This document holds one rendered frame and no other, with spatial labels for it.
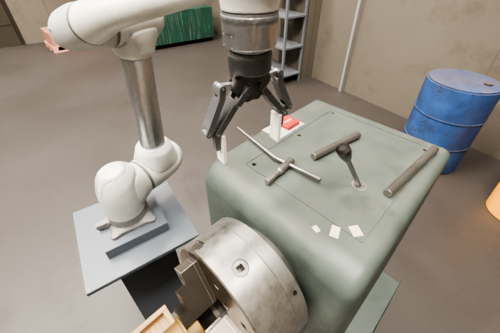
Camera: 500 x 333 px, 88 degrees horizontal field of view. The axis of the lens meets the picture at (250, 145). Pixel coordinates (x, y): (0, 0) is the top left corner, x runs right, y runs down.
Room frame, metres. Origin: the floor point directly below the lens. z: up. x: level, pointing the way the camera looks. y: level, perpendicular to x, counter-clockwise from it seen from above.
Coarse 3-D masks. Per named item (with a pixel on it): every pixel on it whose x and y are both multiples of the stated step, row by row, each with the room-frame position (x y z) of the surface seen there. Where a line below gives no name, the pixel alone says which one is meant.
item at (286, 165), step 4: (288, 160) 0.54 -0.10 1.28; (292, 160) 0.55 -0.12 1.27; (284, 164) 0.53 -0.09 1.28; (288, 164) 0.53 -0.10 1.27; (276, 168) 0.52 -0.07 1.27; (280, 168) 0.51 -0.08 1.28; (284, 168) 0.51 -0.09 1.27; (288, 168) 0.52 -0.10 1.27; (276, 172) 0.50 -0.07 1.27; (280, 172) 0.50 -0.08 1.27; (268, 176) 0.48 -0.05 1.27; (272, 176) 0.48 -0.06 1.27; (276, 176) 0.49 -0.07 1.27; (268, 180) 0.47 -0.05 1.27; (272, 180) 0.48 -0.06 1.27; (268, 184) 0.47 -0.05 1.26
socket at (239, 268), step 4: (240, 260) 0.28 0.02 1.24; (236, 264) 0.27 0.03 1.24; (240, 264) 0.28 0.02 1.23; (244, 264) 0.27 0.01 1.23; (232, 268) 0.26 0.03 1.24; (236, 268) 0.27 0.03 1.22; (240, 268) 0.28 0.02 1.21; (244, 268) 0.27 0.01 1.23; (248, 268) 0.27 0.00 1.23; (236, 272) 0.26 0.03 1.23; (240, 272) 0.27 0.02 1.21; (244, 272) 0.26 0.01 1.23; (236, 276) 0.25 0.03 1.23; (240, 276) 0.25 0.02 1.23; (244, 276) 0.25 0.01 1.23
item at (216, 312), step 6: (210, 306) 0.27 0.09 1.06; (216, 306) 0.27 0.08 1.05; (222, 306) 0.27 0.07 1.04; (204, 312) 0.25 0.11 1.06; (210, 312) 0.26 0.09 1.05; (216, 312) 0.26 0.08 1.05; (222, 312) 0.26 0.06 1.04; (198, 318) 0.24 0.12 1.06; (204, 318) 0.24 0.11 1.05; (210, 318) 0.24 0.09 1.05; (216, 318) 0.25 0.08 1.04; (204, 324) 0.23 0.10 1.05; (210, 324) 0.23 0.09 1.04
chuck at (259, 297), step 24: (192, 240) 0.37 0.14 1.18; (216, 240) 0.33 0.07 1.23; (240, 240) 0.32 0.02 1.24; (216, 264) 0.27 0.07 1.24; (264, 264) 0.28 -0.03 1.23; (216, 288) 0.25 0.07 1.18; (240, 288) 0.23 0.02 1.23; (264, 288) 0.24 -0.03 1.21; (240, 312) 0.20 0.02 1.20; (264, 312) 0.20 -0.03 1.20; (288, 312) 0.21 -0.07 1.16
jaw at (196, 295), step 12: (192, 252) 0.32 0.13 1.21; (180, 264) 0.30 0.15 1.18; (192, 264) 0.29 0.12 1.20; (180, 276) 0.27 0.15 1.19; (192, 276) 0.27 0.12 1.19; (204, 276) 0.28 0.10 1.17; (180, 288) 0.27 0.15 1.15; (192, 288) 0.26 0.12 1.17; (204, 288) 0.26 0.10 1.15; (180, 300) 0.25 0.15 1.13; (192, 300) 0.24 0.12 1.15; (204, 300) 0.25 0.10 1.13; (216, 300) 0.25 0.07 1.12; (180, 312) 0.22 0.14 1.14; (192, 312) 0.23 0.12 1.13
